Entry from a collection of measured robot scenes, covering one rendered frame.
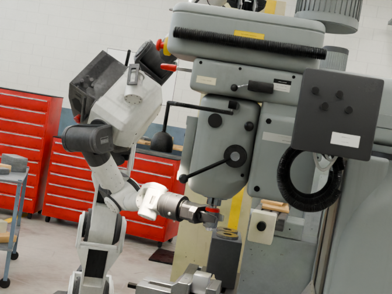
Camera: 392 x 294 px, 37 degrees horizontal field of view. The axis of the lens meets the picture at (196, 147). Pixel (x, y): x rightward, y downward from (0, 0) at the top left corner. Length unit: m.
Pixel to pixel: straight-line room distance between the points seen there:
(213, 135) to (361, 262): 0.57
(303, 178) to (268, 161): 0.11
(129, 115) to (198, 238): 1.70
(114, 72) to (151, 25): 9.06
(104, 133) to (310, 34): 0.80
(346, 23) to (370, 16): 9.33
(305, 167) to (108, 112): 0.76
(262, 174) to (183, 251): 2.02
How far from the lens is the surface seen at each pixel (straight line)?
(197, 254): 3.74
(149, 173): 6.54
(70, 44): 11.66
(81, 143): 2.10
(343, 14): 1.85
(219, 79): 1.79
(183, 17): 1.82
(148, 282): 2.06
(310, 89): 1.53
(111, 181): 2.20
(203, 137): 1.82
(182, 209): 1.93
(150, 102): 2.21
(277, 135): 1.78
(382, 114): 1.81
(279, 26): 1.79
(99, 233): 2.53
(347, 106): 1.54
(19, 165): 5.07
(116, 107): 2.16
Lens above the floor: 1.57
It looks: 4 degrees down
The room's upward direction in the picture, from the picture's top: 9 degrees clockwise
